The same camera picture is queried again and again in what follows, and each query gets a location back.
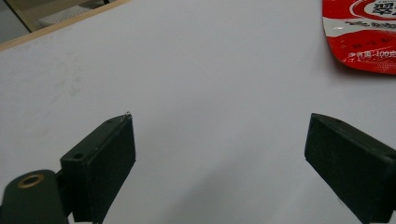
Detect red and white sauce packet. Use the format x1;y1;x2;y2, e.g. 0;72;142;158
321;0;396;76

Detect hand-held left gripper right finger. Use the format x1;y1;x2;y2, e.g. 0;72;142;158
304;112;396;224

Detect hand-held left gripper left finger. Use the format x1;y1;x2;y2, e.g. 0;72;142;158
60;111;137;224

